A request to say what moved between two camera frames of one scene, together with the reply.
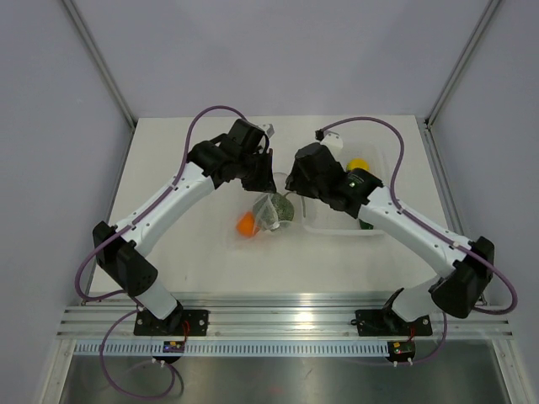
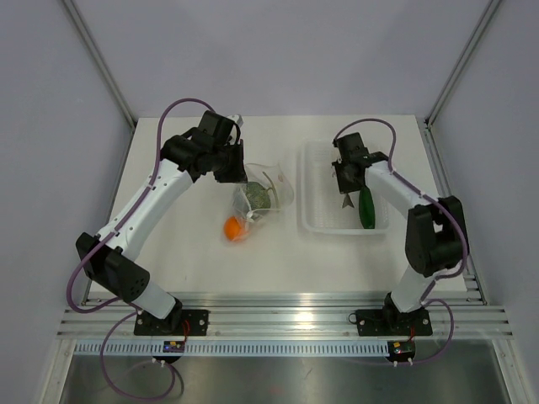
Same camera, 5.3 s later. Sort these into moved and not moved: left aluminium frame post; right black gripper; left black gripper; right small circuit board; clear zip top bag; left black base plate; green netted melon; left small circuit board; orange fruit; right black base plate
Moved: green netted melon; clear zip top bag; orange fruit; left black gripper; right black gripper
Not moved: right small circuit board; right black base plate; left small circuit board; left aluminium frame post; left black base plate
